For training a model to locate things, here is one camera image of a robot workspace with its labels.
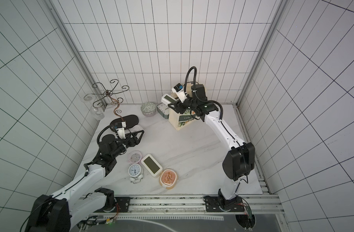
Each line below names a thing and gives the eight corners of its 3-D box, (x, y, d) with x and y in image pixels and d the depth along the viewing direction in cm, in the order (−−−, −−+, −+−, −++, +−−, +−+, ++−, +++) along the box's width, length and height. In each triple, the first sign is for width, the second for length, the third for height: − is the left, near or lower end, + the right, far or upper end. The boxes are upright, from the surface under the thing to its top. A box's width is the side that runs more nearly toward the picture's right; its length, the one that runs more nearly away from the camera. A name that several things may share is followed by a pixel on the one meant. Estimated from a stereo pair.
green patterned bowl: (141, 117, 111) (139, 112, 107) (143, 107, 118) (142, 102, 114) (154, 117, 111) (153, 112, 107) (156, 107, 118) (155, 102, 114)
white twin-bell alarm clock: (127, 183, 81) (125, 181, 77) (131, 166, 87) (129, 163, 84) (141, 183, 81) (140, 181, 78) (144, 166, 87) (143, 163, 84)
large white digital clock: (141, 162, 89) (139, 160, 85) (150, 155, 92) (149, 152, 89) (154, 178, 83) (153, 176, 79) (164, 170, 86) (163, 167, 83)
